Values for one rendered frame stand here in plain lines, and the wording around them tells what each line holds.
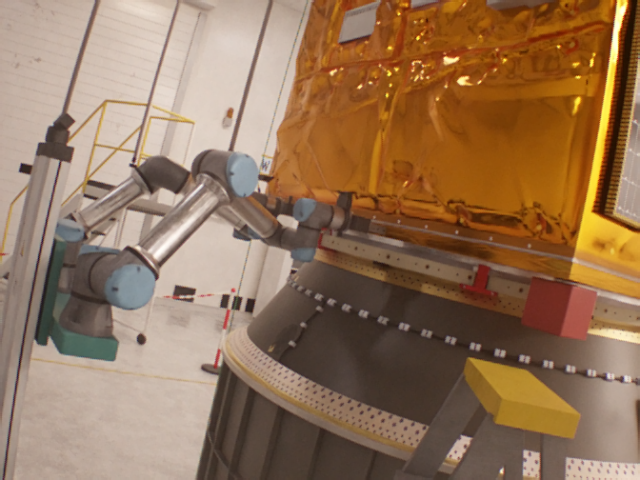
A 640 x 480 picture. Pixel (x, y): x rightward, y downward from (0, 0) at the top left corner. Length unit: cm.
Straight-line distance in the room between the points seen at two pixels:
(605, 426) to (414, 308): 74
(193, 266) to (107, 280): 856
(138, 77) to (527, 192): 827
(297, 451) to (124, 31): 820
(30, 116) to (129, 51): 177
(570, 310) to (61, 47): 852
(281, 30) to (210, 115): 192
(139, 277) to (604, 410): 146
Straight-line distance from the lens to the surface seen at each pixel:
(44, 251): 173
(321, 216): 194
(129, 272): 149
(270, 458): 218
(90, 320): 164
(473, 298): 204
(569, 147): 170
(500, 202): 181
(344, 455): 198
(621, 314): 217
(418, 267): 207
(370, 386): 198
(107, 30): 960
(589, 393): 207
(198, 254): 1006
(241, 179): 165
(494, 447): 113
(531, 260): 175
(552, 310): 172
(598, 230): 173
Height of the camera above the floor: 172
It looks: level
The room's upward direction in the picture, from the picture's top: 14 degrees clockwise
